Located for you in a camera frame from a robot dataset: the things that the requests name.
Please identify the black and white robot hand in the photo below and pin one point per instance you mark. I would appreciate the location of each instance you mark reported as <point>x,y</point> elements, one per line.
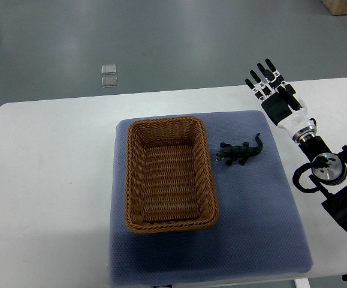
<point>281,103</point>

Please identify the dark toy crocodile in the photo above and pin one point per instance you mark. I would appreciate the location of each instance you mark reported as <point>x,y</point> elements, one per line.
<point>240,153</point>

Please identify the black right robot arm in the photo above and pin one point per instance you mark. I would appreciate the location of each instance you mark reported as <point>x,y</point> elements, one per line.
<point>325,172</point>

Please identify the brown wicker basket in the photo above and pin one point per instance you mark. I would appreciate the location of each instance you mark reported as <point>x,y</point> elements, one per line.
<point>169,183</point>

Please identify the blue fabric mat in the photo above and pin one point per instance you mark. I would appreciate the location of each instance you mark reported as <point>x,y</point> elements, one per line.
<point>258,233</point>

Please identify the upper metal floor plate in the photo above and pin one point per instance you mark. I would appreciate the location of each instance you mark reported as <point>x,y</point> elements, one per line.
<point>109,69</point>

